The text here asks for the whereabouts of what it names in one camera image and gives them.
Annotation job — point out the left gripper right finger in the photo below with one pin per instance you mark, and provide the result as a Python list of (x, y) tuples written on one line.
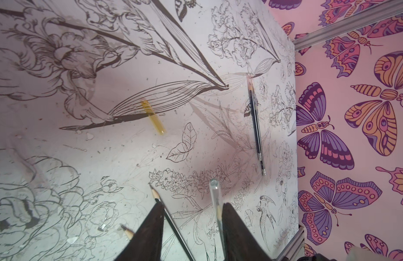
[(239, 243)]

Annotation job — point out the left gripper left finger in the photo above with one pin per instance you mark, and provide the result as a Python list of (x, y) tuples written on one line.
[(146, 244)]

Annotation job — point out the blue pencil with clear cap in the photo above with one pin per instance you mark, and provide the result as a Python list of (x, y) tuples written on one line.
[(129, 233)]

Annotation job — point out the brown pencil with yellow cap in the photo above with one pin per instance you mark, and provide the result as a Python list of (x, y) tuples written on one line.
[(172, 224)]

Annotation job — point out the dark pencil with clear cap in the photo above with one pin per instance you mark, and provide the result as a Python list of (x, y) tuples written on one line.
[(217, 203)]

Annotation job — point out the yellow transparent pencil cap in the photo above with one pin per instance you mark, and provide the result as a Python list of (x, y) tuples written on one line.
[(158, 125)]

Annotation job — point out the navy pencil with pink cap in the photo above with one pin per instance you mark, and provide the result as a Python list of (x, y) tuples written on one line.
[(256, 124)]

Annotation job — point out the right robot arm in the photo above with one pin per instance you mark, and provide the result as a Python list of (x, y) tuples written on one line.
[(356, 254)]

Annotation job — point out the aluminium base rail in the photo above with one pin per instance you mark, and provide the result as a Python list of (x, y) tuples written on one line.
[(294, 249)]

